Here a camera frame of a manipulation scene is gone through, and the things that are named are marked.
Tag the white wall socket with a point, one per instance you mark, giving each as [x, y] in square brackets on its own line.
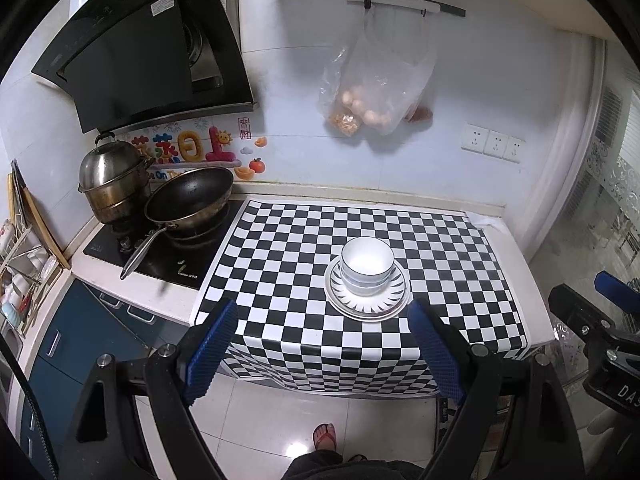
[514, 150]
[496, 143]
[474, 137]

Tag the frosted glass door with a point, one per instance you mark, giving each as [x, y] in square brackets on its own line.
[600, 200]

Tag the person's foot in red flip-flop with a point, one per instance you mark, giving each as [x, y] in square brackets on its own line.
[326, 437]

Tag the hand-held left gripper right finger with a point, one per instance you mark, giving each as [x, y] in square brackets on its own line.
[435, 350]

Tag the clear plastic bag of eggs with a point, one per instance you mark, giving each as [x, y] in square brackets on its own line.
[380, 80]

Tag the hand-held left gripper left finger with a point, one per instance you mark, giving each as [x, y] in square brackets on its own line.
[212, 350]

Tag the white wall hook rail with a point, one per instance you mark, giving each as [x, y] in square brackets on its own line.
[400, 2]

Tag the colourful fruit wall sticker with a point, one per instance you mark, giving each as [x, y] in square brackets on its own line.
[200, 147]

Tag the black gas stove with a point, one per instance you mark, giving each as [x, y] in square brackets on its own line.
[165, 265]

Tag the wooden cutting board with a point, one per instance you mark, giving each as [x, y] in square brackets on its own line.
[45, 230]

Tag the person's right hand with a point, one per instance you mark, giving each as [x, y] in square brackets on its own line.
[606, 422]

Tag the black range hood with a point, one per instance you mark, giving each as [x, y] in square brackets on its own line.
[140, 55]

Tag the black white checkered mat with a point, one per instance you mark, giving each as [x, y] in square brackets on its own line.
[285, 270]

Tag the small bag of orange snacks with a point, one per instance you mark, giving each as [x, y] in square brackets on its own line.
[345, 122]

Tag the small red plastic bag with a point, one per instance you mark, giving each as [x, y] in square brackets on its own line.
[419, 115]

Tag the white door frame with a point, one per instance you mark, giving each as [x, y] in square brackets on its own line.
[570, 150]

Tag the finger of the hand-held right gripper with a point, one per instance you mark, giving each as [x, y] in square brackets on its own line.
[580, 310]
[617, 290]

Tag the person's leg in dark pants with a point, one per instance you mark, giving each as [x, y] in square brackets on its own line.
[350, 467]

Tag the white bowl with dark rim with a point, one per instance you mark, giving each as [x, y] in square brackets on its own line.
[367, 289]
[367, 257]

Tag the blue kitchen cabinet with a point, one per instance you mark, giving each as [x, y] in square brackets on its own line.
[75, 330]

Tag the stainless steel steamer pot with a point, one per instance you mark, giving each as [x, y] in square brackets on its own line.
[112, 175]

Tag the leaf pattern plate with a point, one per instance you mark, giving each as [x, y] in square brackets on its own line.
[395, 290]

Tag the dark steel wok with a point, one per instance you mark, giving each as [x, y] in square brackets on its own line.
[190, 195]

